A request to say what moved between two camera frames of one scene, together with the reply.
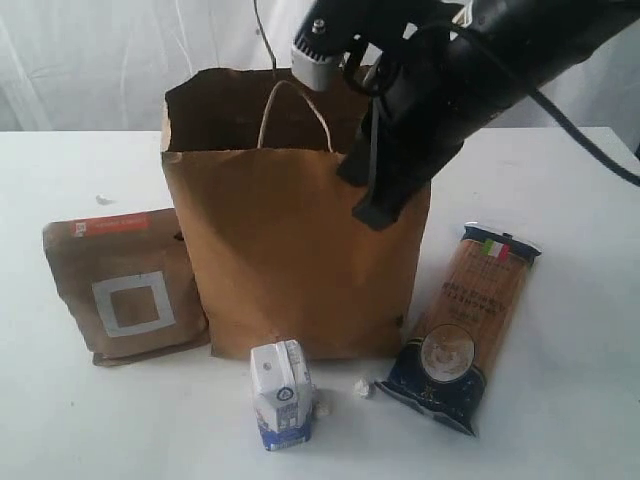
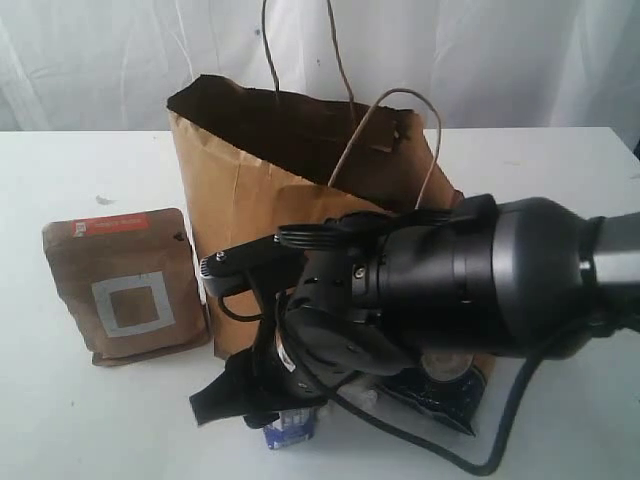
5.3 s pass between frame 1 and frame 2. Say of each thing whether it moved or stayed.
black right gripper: moved
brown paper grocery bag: moved
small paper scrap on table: stayed
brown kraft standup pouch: stayed
